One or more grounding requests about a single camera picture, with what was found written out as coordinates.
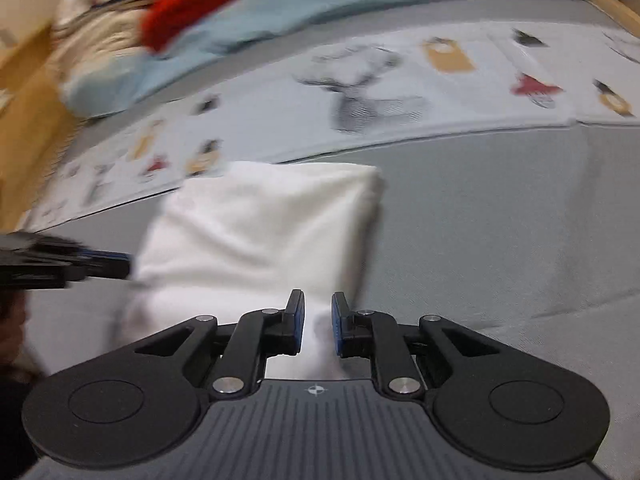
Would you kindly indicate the printed bed sheet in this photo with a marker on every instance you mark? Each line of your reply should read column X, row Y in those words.
column 450, row 85

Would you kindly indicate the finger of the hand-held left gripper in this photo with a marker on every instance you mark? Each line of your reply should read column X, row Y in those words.
column 107, row 263

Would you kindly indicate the red cloth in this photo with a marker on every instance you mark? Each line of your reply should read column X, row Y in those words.
column 200, row 0

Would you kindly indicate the light blue quilt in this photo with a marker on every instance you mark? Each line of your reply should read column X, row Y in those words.
column 300, row 5

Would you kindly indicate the white garment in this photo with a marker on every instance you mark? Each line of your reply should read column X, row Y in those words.
column 260, row 220

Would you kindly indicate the beige fluffy cloth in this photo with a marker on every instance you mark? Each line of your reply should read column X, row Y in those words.
column 95, row 45

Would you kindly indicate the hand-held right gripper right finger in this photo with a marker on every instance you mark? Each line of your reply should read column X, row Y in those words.
column 338, row 326

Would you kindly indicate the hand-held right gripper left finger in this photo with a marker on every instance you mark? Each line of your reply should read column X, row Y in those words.
column 299, row 321

